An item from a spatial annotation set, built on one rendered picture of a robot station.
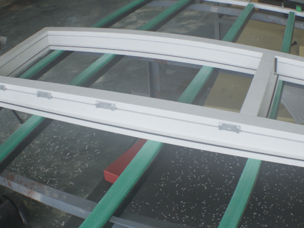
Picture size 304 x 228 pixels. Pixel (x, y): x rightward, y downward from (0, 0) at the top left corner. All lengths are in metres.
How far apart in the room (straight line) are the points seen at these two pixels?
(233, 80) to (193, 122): 0.83
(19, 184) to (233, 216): 0.49
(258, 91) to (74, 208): 0.52
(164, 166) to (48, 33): 0.66
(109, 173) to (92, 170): 1.05
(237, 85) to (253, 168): 0.86
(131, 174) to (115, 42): 0.65
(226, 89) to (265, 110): 0.62
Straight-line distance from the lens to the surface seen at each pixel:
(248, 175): 0.86
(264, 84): 1.06
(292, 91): 1.69
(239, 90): 1.66
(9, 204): 1.88
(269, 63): 1.19
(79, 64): 3.58
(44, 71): 1.45
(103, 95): 1.01
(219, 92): 1.64
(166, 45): 1.35
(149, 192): 1.24
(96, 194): 1.25
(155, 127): 0.97
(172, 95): 2.26
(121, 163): 1.29
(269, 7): 2.12
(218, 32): 2.65
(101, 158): 2.39
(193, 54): 1.33
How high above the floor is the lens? 1.41
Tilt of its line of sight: 31 degrees down
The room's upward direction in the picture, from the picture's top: 4 degrees counter-clockwise
